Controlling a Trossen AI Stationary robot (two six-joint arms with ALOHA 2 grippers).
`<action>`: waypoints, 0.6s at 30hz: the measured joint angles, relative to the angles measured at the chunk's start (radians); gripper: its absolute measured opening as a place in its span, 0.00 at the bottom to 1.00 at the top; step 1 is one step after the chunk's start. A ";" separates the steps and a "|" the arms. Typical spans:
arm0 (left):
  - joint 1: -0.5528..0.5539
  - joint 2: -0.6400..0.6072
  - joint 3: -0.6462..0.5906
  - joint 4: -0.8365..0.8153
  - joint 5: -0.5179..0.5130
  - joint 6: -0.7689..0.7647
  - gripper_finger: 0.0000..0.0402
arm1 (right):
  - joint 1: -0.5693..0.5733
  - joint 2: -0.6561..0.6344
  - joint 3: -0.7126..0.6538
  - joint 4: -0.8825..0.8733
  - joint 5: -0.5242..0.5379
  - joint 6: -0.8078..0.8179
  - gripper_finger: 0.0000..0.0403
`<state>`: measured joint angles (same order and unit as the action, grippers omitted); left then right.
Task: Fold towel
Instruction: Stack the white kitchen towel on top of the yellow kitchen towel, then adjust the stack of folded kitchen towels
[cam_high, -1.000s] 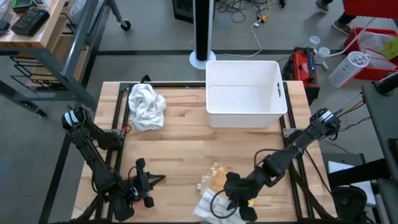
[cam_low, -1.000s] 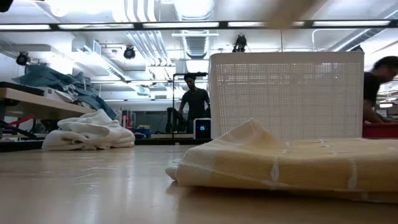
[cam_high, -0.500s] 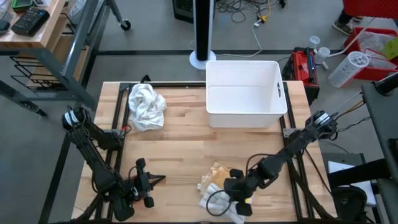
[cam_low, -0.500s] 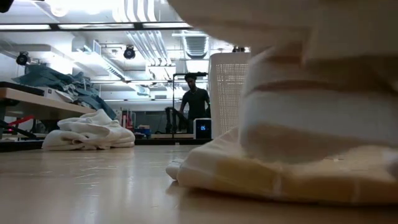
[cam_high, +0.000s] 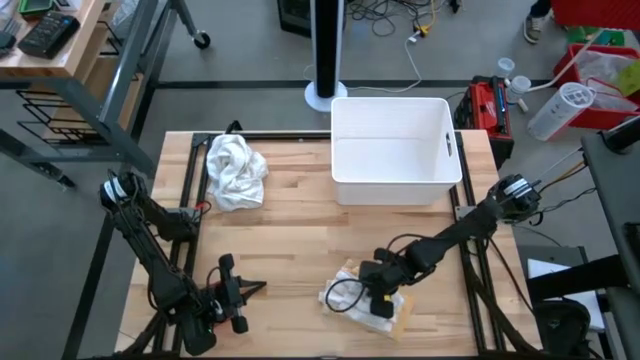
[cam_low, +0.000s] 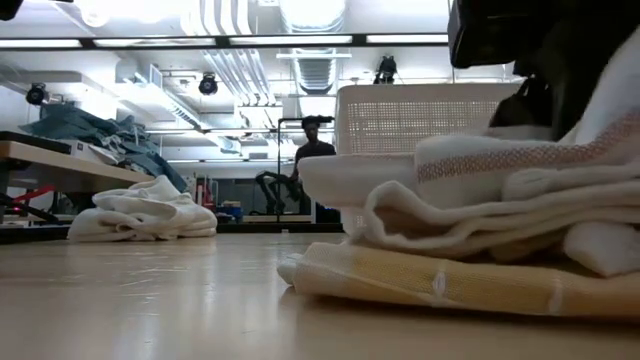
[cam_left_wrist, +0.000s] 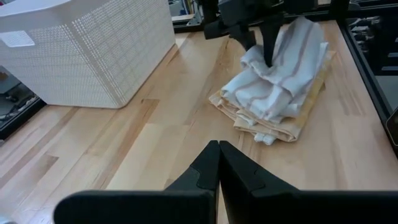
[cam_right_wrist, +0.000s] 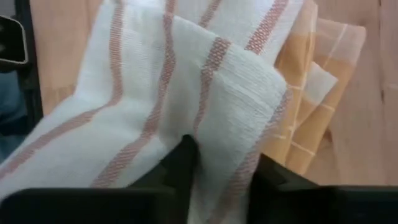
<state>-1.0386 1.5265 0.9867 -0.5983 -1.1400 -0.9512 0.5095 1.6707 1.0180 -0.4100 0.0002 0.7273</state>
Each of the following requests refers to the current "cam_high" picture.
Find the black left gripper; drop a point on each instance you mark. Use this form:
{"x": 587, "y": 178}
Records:
{"x": 232, "y": 295}

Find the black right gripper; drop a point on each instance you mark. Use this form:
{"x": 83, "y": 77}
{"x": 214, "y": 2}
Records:
{"x": 380, "y": 277}

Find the white striped towel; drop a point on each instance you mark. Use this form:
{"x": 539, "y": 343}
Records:
{"x": 345, "y": 295}

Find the orange towel with white grid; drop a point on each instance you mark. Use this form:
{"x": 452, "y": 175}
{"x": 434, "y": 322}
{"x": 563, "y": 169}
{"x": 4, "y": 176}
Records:
{"x": 405, "y": 320}

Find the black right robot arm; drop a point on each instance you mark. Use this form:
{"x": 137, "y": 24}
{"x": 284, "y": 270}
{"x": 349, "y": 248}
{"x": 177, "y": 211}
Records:
{"x": 460, "y": 232}

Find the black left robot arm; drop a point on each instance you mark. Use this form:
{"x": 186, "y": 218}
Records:
{"x": 160, "y": 270}

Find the white terry towel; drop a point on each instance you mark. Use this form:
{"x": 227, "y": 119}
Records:
{"x": 235, "y": 170}

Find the white perforated plastic basket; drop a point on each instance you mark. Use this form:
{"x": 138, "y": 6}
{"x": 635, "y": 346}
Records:
{"x": 395, "y": 145}

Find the white paper sheet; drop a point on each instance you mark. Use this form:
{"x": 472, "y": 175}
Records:
{"x": 555, "y": 272}

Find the red black tool case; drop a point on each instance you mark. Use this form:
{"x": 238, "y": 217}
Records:
{"x": 482, "y": 110}

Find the white pole with round base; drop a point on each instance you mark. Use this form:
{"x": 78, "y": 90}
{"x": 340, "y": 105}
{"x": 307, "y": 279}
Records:
{"x": 326, "y": 50}

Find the white plastic jar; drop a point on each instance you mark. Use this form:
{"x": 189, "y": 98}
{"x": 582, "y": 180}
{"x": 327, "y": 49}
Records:
{"x": 505, "y": 66}
{"x": 519, "y": 87}

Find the clear cylindrical plastic container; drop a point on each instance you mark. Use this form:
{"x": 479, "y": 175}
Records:
{"x": 560, "y": 112}

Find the black caster wheel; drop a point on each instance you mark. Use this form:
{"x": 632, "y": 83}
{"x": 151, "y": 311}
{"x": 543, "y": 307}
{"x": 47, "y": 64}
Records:
{"x": 201, "y": 40}

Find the red plastic bin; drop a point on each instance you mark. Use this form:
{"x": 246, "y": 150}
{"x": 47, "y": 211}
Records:
{"x": 600, "y": 120}

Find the black computer case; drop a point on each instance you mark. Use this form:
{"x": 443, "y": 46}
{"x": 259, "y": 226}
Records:
{"x": 295, "y": 17}

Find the person's foot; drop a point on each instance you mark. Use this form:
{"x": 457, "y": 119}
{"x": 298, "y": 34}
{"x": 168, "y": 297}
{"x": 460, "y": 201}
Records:
{"x": 535, "y": 25}

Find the clear plastic bag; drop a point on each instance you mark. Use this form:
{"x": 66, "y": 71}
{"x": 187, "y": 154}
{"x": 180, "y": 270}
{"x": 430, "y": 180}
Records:
{"x": 595, "y": 65}

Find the wooden workbench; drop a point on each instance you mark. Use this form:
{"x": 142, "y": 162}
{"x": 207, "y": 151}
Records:
{"x": 90, "y": 30}

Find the yellow green sheet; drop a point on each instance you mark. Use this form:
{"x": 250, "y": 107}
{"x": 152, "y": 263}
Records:
{"x": 630, "y": 77}

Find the black keypad device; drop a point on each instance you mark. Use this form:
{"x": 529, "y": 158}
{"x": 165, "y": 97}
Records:
{"x": 47, "y": 35}

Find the red ribbed panel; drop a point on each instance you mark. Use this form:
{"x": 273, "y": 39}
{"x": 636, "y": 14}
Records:
{"x": 595, "y": 12}

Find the green tray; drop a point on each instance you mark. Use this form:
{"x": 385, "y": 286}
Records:
{"x": 35, "y": 6}

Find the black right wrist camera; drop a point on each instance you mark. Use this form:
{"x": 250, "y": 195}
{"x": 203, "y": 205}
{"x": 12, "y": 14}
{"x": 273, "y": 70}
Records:
{"x": 382, "y": 307}

